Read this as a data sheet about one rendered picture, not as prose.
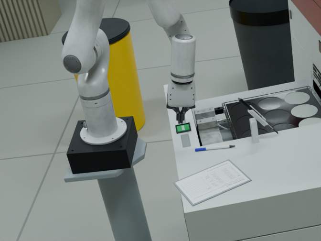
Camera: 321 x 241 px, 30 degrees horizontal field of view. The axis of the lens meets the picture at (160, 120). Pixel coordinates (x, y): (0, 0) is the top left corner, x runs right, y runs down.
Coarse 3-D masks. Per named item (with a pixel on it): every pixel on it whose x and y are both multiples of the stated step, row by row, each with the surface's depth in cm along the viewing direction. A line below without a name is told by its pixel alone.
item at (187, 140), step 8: (168, 112) 237; (176, 120) 230; (184, 120) 230; (192, 120) 228; (192, 128) 223; (176, 136) 220; (184, 136) 220; (192, 136) 218; (176, 144) 215; (184, 144) 215; (192, 144) 213
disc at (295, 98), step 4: (296, 92) 244; (300, 92) 243; (288, 96) 242; (292, 96) 242; (296, 96) 241; (300, 96) 241; (304, 96) 240; (308, 96) 239; (288, 100) 239; (292, 100) 239; (296, 100) 238; (300, 100) 238; (304, 100) 237
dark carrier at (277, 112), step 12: (276, 96) 244; (312, 96) 239; (228, 108) 243; (240, 108) 241; (264, 108) 238; (276, 108) 236; (288, 108) 234; (240, 120) 233; (276, 120) 228; (288, 120) 226; (300, 120) 225; (240, 132) 225; (264, 132) 222
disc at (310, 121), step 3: (303, 120) 224; (306, 120) 224; (309, 120) 224; (312, 120) 223; (315, 120) 223; (318, 120) 222; (300, 123) 223; (303, 123) 223; (306, 123) 222; (309, 123) 222; (312, 123) 222; (315, 123) 221; (300, 126) 221
